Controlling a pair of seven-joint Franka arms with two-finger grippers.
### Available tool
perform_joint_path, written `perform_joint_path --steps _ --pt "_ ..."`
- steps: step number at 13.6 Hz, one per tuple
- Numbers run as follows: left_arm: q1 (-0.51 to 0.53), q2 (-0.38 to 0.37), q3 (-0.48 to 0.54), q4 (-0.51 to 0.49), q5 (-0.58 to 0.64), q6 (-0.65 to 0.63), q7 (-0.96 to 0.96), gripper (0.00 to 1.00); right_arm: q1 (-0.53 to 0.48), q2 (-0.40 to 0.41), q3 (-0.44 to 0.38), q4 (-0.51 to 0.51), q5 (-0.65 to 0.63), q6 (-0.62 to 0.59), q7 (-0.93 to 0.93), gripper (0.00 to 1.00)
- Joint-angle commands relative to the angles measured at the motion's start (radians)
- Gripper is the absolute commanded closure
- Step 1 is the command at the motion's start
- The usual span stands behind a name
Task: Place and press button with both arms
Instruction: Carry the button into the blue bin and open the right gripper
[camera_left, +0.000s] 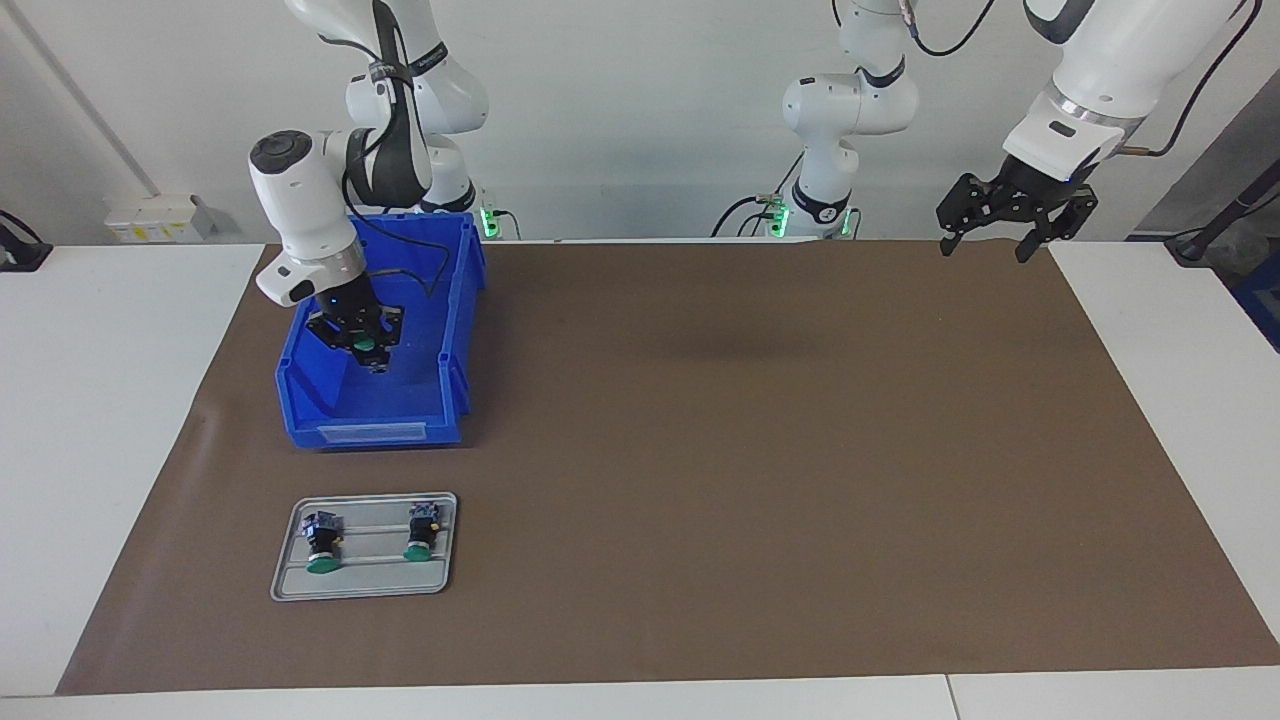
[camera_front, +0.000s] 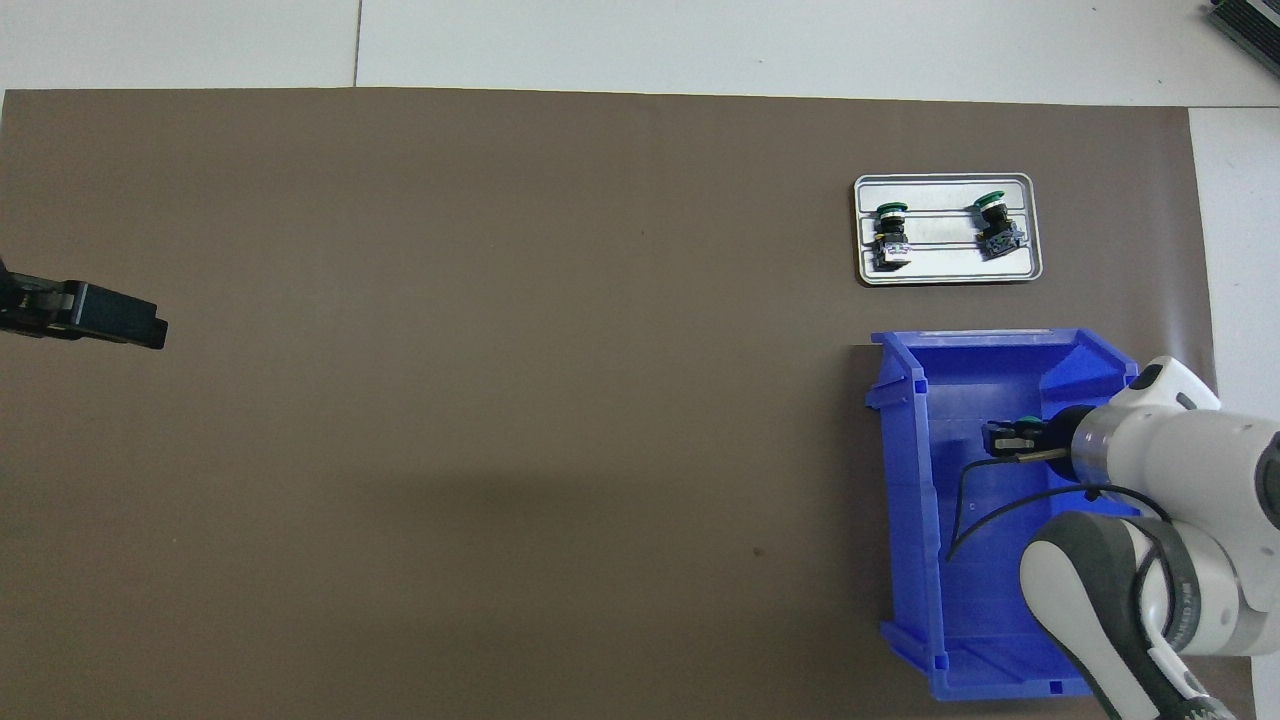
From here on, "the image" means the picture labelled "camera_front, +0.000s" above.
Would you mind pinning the grey metal tray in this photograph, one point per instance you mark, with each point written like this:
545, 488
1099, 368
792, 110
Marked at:
940, 275

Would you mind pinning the brown table mat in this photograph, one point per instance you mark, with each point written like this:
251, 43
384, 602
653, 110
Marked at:
500, 400

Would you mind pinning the green push button switch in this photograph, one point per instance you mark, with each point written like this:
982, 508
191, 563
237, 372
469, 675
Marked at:
1027, 418
998, 238
890, 245

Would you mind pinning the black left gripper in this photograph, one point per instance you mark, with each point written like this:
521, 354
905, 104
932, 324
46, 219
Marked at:
35, 308

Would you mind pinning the grey finned device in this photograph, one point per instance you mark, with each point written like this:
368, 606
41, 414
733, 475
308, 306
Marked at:
1250, 20

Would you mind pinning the blue plastic storage bin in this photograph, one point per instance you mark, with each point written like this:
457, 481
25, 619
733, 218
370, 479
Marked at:
960, 600

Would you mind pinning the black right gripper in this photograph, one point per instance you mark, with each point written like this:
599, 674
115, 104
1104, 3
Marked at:
1060, 440

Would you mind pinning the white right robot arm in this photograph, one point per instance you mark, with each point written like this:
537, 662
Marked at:
1200, 450

